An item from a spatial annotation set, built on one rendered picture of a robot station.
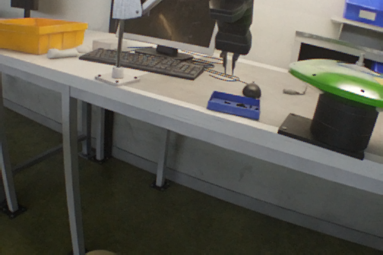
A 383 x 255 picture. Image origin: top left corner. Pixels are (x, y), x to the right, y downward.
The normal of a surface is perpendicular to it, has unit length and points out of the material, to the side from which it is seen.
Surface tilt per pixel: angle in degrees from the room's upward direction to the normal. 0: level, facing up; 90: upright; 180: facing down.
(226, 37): 114
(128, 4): 90
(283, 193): 90
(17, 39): 94
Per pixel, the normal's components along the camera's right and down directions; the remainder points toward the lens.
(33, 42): -0.31, 0.36
